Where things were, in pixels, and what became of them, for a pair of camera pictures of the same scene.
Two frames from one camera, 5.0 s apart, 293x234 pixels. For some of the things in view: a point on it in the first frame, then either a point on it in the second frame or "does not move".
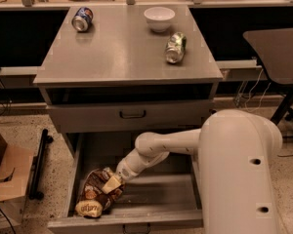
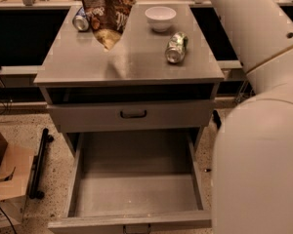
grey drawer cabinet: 126,68 does not move
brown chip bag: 93,201 -> 108,8
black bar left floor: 37,166 does not move
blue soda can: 82,19 does not move
